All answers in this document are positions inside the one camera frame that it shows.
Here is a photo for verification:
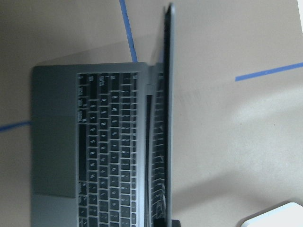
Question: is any white desk lamp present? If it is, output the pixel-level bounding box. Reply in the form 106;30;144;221
240;202;303;227

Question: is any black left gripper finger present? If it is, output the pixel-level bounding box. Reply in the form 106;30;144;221
153;218;180;227

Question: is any grey laptop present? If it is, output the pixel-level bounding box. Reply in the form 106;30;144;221
30;3;175;227

